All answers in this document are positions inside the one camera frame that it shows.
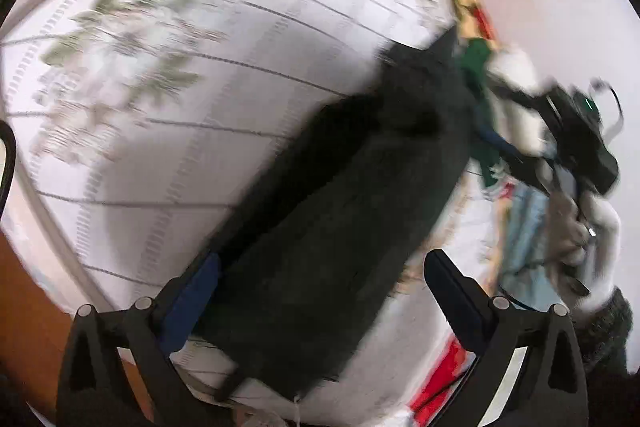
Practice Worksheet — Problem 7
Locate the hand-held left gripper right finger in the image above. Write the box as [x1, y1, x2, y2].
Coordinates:
[424, 249, 590, 427]

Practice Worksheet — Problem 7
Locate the person's right hand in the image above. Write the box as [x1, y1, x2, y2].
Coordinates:
[547, 197, 598, 265]

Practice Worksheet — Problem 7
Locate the black cable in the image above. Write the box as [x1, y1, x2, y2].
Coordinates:
[0, 122, 18, 218]

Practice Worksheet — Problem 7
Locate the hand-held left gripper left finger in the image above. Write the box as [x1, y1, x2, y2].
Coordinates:
[56, 252, 241, 427]

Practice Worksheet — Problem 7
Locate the thin gripper cable loop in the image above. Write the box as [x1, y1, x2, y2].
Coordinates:
[590, 79, 626, 142]

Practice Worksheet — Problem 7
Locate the light blue cloth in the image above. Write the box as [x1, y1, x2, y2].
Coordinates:
[500, 182, 586, 308]

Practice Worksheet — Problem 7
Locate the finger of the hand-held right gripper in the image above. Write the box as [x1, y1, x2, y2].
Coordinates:
[472, 119, 551, 192]
[487, 79, 543, 110]

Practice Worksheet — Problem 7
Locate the green cloth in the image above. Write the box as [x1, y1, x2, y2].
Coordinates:
[452, 34, 506, 185]

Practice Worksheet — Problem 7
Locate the white leaf print bedsheet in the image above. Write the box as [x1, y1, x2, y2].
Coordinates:
[0, 0, 501, 427]

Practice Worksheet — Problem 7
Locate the black garment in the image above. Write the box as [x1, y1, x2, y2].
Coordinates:
[192, 27, 476, 400]

